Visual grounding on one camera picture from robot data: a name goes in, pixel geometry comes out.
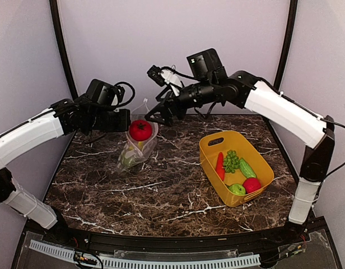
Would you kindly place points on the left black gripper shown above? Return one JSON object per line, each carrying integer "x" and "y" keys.
{"x": 124, "y": 122}

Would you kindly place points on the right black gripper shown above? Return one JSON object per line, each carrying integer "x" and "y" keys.
{"x": 166, "y": 110}

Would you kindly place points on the red tomato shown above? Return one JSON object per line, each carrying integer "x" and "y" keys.
{"x": 140, "y": 130}

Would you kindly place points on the clear zip top bag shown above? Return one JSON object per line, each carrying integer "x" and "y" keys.
{"x": 131, "y": 144}

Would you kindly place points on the yellow bell pepper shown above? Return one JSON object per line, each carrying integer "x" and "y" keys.
{"x": 141, "y": 144}

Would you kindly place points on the light green chayote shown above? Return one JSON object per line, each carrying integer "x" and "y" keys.
{"x": 128, "y": 160}

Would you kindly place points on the yellow plastic basket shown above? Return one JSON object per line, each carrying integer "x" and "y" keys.
{"x": 222, "y": 142}

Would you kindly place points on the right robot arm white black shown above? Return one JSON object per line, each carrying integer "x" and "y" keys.
{"x": 247, "y": 91}

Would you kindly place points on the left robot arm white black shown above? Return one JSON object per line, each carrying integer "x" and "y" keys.
{"x": 60, "y": 119}

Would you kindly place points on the red chili pepper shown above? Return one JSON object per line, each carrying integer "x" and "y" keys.
{"x": 219, "y": 166}

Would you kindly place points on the green grape bunch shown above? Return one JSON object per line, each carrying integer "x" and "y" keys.
{"x": 231, "y": 162}

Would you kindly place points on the green bitter gourd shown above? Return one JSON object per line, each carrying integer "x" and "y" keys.
{"x": 246, "y": 169}

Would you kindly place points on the green apple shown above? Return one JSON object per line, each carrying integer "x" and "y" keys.
{"x": 237, "y": 189}

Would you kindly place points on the red pomegranate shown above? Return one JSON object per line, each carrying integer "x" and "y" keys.
{"x": 251, "y": 185}

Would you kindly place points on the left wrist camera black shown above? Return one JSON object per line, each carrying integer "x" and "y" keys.
{"x": 106, "y": 96}

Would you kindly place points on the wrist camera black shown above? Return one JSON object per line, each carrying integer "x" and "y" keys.
{"x": 205, "y": 66}
{"x": 106, "y": 96}

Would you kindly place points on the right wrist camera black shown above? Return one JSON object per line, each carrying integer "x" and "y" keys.
{"x": 205, "y": 66}

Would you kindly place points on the left black frame post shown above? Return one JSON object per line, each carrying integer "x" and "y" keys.
{"x": 57, "y": 25}

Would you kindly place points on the black frame post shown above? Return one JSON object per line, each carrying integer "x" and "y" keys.
{"x": 57, "y": 25}
{"x": 287, "y": 40}

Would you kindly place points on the grey slotted cable duct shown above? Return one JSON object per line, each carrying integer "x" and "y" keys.
{"x": 131, "y": 259}

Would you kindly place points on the right black frame post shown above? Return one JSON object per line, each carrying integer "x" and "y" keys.
{"x": 287, "y": 40}

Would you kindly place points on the black front rail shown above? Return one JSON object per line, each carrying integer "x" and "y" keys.
{"x": 265, "y": 241}

